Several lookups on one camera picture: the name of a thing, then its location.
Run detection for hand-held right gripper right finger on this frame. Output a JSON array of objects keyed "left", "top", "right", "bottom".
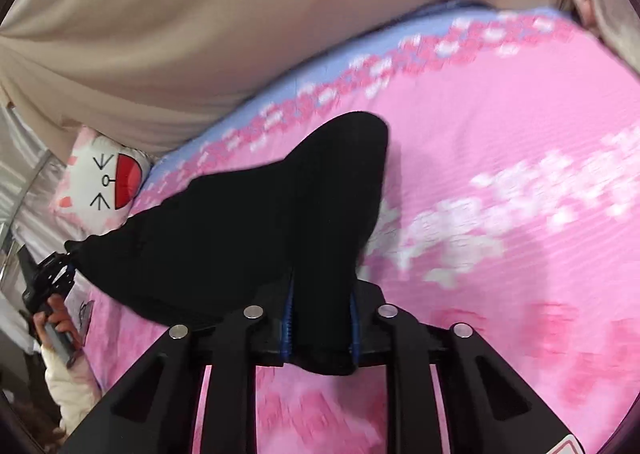
[{"left": 349, "top": 283, "right": 587, "bottom": 454}]

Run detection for white cat face pillow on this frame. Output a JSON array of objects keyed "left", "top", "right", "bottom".
[{"left": 47, "top": 127, "right": 152, "bottom": 237}]

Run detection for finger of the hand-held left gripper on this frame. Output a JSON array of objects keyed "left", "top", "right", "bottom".
[{"left": 36, "top": 240, "right": 79, "bottom": 296}]

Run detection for white pleated cloth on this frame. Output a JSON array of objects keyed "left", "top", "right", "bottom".
[{"left": 0, "top": 104, "right": 71, "bottom": 255}]

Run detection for black pants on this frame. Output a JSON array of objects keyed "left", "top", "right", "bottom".
[{"left": 65, "top": 111, "right": 390, "bottom": 376}]

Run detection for beige curtain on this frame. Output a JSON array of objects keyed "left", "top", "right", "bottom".
[{"left": 0, "top": 0, "right": 576, "bottom": 160}]

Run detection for person's left hand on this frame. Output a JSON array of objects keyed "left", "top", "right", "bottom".
[{"left": 31, "top": 293, "right": 84, "bottom": 351}]

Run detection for pink floral bed sheet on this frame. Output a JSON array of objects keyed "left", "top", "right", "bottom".
[{"left": 75, "top": 0, "right": 640, "bottom": 454}]

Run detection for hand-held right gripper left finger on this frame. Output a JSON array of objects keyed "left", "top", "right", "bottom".
[{"left": 65, "top": 283, "right": 297, "bottom": 454}]

